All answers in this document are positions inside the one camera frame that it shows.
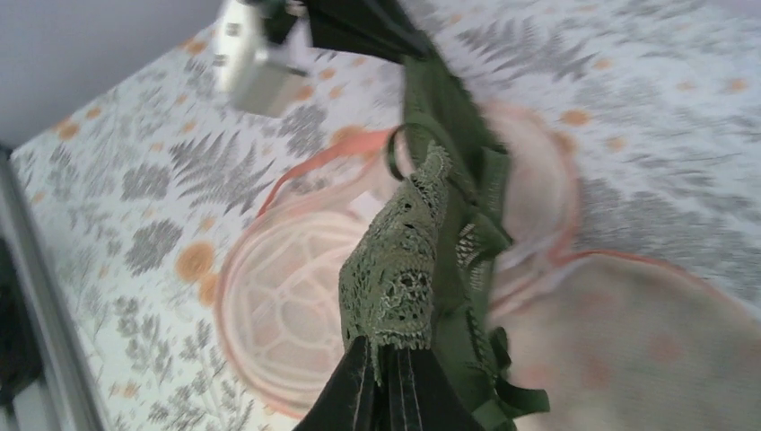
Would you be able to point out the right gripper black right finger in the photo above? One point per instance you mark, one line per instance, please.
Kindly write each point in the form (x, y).
(413, 394)

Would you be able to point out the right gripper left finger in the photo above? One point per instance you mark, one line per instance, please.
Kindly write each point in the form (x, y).
(377, 28)

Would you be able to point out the green lace bra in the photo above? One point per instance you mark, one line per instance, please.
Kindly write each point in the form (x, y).
(420, 276)

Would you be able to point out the floral pink laundry bag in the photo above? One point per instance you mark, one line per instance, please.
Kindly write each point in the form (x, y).
(618, 341)

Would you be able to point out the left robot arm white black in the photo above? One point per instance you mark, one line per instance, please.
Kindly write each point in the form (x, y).
(21, 364)

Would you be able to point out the floral patterned table mat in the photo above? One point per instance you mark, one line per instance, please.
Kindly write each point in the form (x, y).
(141, 195)

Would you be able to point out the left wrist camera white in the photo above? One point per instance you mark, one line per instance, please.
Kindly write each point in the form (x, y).
(255, 62)

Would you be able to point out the aluminium rail frame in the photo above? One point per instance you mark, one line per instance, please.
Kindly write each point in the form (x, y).
(70, 384)

